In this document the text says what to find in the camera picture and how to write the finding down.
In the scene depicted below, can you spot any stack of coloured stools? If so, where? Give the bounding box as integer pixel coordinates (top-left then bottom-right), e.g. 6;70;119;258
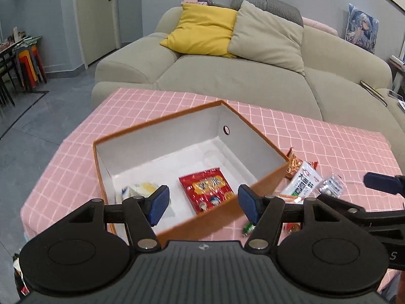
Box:
14;43;48;93

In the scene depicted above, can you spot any dark book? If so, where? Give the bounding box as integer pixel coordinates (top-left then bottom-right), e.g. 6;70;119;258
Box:
360;80;388;107

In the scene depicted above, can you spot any printed figure pillow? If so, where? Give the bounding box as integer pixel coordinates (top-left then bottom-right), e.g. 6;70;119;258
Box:
345;3;380;54

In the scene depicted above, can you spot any red snack packet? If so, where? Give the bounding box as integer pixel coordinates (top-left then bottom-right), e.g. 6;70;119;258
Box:
178;167;236;215

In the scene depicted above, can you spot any beige cushion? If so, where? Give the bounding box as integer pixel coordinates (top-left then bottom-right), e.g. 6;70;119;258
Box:
227;0;307;77

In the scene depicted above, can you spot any black chair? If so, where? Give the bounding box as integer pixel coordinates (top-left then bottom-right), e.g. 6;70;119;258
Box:
0;51;16;108

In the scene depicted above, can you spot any side shelf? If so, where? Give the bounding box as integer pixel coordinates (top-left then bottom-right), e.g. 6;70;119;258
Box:
388;54;405;92

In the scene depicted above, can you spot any orange cardboard box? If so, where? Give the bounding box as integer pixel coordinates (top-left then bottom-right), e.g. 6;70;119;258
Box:
93;100;290;249

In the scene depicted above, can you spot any red pretzel stick packet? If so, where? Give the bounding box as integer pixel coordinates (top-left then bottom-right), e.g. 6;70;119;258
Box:
285;147;318;179

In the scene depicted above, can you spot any clear packet of white balls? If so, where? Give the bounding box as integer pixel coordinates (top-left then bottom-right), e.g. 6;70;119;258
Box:
317;174;345;199

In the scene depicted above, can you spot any red white bag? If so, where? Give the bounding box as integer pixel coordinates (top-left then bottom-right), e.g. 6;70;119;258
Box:
13;253;30;296

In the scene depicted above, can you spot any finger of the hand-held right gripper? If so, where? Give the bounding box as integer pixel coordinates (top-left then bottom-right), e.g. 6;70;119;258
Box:
316;193;371;226
363;172;405;197

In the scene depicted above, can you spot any houndstooth cushion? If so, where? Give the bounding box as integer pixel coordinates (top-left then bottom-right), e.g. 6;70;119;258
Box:
230;0;304;27

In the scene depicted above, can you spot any pink blanket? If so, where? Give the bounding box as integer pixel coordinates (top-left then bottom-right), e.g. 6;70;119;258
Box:
302;17;339;37

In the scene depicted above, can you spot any beige sofa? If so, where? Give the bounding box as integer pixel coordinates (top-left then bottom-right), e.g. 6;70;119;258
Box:
91;5;405;134

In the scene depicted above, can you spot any white door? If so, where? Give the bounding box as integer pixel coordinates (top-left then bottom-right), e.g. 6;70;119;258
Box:
75;0;122;68

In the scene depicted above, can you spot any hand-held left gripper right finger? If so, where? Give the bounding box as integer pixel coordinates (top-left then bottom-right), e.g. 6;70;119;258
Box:
237;184;340;250

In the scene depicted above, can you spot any dining table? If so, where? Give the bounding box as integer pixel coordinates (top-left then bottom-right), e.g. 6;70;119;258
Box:
0;35;43;58

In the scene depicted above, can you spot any pink checked tablecloth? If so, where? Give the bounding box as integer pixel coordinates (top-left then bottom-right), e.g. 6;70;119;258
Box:
21;88;402;300

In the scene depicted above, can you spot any yellow cushion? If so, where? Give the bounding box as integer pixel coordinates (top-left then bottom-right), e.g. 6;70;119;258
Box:
160;4;238;58

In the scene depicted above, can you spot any yellow white bread packet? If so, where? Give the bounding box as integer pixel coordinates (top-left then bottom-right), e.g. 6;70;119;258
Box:
118;182;174;218

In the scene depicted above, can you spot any white spicy strip packet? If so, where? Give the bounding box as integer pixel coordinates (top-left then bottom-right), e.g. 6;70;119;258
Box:
280;161;324;204

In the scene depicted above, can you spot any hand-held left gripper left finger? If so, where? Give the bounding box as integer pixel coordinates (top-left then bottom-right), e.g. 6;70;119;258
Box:
68;184;170;251

